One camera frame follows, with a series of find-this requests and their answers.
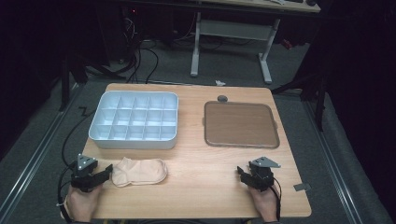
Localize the black floor cable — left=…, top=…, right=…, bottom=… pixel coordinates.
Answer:
left=61, top=106, right=96, bottom=167

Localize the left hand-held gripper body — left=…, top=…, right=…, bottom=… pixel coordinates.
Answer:
left=70, top=153, right=101, bottom=192

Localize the bundle of black cables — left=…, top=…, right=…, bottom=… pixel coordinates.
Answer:
left=121, top=13, right=160, bottom=85

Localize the black stand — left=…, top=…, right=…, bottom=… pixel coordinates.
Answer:
left=58, top=50, right=127, bottom=113
left=270, top=69, right=330, bottom=133

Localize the person's left hand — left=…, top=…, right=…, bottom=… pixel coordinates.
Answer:
left=65, top=182, right=105, bottom=224

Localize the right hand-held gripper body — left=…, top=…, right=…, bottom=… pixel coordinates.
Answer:
left=247, top=156, right=282, bottom=192

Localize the white-legged desk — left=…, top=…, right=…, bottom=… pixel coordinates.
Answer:
left=189, top=0, right=322, bottom=86

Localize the brown tray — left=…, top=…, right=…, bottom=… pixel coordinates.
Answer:
left=203, top=100, right=281, bottom=149

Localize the right hand-held gripper cable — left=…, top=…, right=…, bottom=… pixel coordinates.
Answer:
left=268, top=176, right=283, bottom=222

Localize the metal floor rail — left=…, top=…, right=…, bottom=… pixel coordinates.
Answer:
left=302, top=98, right=364, bottom=224
left=0, top=83, right=84, bottom=218

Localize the grey tape piece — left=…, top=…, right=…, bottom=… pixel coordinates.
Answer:
left=293, top=182, right=312, bottom=192

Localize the person's right hand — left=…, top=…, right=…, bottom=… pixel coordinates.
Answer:
left=247, top=184, right=280, bottom=223

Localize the white divided storage box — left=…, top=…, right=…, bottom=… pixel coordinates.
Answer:
left=88, top=90, right=180, bottom=150

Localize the beige sock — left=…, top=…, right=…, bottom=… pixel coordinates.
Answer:
left=110, top=156, right=169, bottom=189

